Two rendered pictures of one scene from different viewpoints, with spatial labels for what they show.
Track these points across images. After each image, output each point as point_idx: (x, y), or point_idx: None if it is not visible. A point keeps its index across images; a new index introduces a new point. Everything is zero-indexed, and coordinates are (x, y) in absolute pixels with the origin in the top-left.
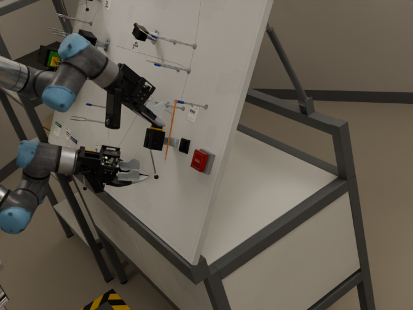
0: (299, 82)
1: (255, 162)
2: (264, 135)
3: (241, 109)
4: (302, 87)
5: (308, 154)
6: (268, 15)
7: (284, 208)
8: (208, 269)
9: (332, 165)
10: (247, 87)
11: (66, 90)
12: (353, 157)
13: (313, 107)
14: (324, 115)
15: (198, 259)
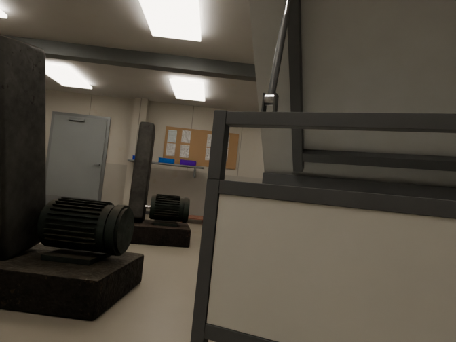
0: (271, 73)
1: None
2: (383, 194)
3: (256, 76)
4: (270, 80)
5: (283, 185)
6: (250, 7)
7: None
8: (262, 182)
9: (240, 181)
10: (254, 61)
11: None
12: (210, 155)
13: (262, 105)
14: (245, 111)
15: (264, 170)
